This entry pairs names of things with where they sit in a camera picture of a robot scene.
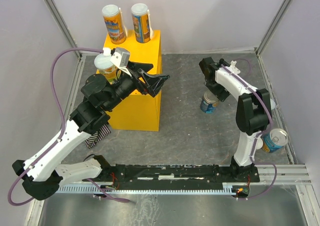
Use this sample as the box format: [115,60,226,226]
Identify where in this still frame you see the silver top tin can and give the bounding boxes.
[200,90,219,114]

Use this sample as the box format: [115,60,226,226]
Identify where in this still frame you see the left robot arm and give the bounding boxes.
[12,62,170,200]

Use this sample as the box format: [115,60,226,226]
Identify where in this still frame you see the yellow shelf cabinet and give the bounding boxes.
[108,30,163,131]

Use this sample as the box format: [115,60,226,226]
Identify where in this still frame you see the striped black white cloth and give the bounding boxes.
[85,124,110,149]

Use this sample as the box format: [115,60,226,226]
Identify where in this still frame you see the purple cable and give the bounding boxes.
[219,58,278,199]
[7,48,106,206]

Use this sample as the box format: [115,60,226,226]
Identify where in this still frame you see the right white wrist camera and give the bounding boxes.
[230,61,241,75]

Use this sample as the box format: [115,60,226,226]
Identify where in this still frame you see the blue orange can with spoon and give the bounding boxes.
[131,3,154,44]

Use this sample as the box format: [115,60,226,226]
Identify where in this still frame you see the green label can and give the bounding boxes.
[94,54,116,84]

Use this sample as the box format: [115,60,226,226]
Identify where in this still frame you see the orange can white lid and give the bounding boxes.
[255,138,264,150]

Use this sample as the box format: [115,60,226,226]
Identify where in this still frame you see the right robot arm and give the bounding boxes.
[199,57,275,181]

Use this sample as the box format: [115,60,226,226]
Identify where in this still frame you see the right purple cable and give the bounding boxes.
[219,58,278,199]

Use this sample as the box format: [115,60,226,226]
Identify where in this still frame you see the clear lid can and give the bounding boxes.
[270,99,277,110]

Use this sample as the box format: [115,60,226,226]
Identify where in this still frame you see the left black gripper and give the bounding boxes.
[104,61,171,111]

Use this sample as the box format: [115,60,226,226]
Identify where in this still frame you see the light blue cable duct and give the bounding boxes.
[56,183,249,196]

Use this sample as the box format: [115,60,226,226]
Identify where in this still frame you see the teal blue pull-tab can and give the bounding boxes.
[262,128,289,153]

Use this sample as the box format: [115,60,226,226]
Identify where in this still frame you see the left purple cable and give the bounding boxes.
[7,48,106,206]

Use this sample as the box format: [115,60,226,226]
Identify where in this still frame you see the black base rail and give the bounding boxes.
[91,160,260,189]

